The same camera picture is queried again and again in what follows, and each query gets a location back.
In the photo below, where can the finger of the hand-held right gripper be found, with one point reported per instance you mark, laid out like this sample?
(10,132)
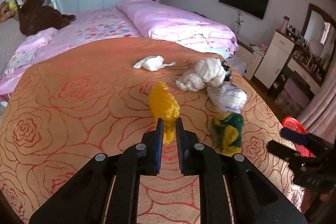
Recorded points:
(281,148)
(291,134)

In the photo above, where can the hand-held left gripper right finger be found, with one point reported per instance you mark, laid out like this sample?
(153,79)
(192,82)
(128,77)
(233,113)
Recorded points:
(179,145)

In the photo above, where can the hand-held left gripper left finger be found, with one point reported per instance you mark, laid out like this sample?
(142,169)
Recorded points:
(159,145)

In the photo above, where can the red plastic mesh basket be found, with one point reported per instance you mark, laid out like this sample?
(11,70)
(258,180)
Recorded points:
(294,124)

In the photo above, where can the yellow cloth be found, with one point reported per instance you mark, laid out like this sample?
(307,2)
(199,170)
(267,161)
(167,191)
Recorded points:
(164,103)

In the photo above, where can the white printed plastic bag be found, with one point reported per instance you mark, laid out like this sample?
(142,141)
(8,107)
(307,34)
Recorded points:
(228,98)

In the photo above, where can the large white mesh cloth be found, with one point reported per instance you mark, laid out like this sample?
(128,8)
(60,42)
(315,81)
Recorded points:
(204,73)

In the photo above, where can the small white mesh cloth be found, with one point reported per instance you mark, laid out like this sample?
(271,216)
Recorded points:
(152,62)

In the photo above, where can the black plastic bag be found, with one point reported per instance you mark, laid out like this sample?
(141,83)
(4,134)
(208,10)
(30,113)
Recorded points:
(226,71)

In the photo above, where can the pink fluffy blanket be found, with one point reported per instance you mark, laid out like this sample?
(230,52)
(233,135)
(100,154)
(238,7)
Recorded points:
(299,197)

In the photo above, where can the patterned storage box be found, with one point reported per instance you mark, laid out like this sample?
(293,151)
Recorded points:
(288,102)

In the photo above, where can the pink patterned curtain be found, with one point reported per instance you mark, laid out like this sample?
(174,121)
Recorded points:
(320,103)

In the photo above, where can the pink upholstered stool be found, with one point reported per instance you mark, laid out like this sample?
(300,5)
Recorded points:
(299,87)

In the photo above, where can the white dressing table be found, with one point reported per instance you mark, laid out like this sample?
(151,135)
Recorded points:
(304,71)

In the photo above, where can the tall white cabinet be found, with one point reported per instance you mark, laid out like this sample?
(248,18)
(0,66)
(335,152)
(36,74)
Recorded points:
(274,58)

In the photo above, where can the orange rose pattern blanket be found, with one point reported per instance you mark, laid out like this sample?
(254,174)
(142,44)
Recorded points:
(86,108)

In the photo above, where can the low white television cabinet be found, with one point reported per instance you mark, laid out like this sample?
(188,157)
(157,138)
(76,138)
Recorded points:
(249,58)

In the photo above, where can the round white vanity mirror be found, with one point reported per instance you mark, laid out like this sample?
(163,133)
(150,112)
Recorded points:
(316,48)

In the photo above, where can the pink box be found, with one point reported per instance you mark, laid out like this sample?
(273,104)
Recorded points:
(263,48)

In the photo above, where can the white papers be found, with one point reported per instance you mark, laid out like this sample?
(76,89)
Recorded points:
(255,47)

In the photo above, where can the light blue folded blanket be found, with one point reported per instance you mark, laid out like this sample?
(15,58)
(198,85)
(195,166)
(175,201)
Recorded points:
(218,52)

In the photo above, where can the pink thermos bottle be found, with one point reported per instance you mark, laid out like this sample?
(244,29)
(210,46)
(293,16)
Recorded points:
(284,25)

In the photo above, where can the brown framed dressing mirror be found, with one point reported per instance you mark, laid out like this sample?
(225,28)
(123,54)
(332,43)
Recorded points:
(319,27)

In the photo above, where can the pink folded quilt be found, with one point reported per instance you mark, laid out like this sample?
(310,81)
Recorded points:
(173,22)

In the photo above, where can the pink rose in vase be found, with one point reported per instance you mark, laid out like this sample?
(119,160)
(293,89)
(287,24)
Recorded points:
(238,20)

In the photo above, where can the pink floral bed sheet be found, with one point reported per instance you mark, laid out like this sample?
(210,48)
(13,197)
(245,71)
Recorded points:
(99,27)

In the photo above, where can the pink printed pillow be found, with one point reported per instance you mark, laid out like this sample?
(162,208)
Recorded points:
(34,45)

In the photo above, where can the brown plush toy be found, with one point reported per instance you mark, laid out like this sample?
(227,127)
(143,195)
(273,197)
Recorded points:
(39,16)

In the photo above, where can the yellow plush toy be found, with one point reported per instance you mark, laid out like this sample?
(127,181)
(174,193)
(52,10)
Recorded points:
(9,7)

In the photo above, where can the grey fabric bed frame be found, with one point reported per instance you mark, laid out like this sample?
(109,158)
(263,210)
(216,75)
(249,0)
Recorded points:
(237,64)

